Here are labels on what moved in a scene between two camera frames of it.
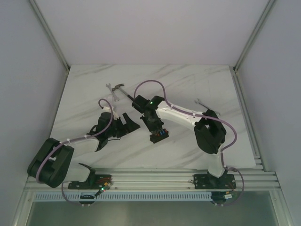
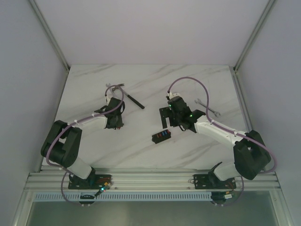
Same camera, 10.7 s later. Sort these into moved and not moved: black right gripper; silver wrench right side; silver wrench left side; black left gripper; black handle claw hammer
Moved: black right gripper; black left gripper
Not moved: silver wrench right side; silver wrench left side; black handle claw hammer
